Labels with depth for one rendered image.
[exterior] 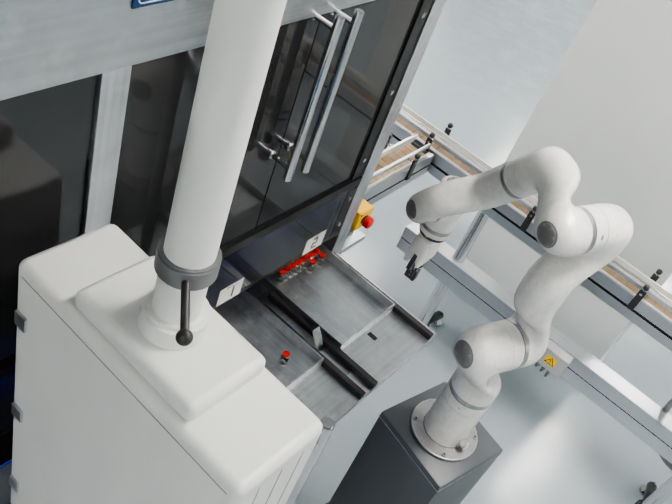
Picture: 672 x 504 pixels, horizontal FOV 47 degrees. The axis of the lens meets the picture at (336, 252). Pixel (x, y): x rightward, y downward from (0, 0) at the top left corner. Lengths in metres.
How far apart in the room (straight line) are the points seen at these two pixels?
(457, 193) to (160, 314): 0.94
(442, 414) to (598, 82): 1.72
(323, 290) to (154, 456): 1.20
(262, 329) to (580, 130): 1.77
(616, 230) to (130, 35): 0.99
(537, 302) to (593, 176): 1.74
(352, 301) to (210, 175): 1.42
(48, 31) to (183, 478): 0.63
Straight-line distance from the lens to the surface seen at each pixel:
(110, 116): 1.26
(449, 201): 1.82
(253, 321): 2.12
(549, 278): 1.68
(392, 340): 2.23
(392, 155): 2.84
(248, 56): 0.81
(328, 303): 2.24
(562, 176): 1.63
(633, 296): 2.82
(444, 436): 2.05
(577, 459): 3.54
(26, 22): 1.08
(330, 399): 2.03
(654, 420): 3.08
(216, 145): 0.87
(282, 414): 1.12
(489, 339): 1.78
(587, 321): 3.69
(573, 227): 1.55
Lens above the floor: 2.44
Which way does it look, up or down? 40 degrees down
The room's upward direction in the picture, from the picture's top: 23 degrees clockwise
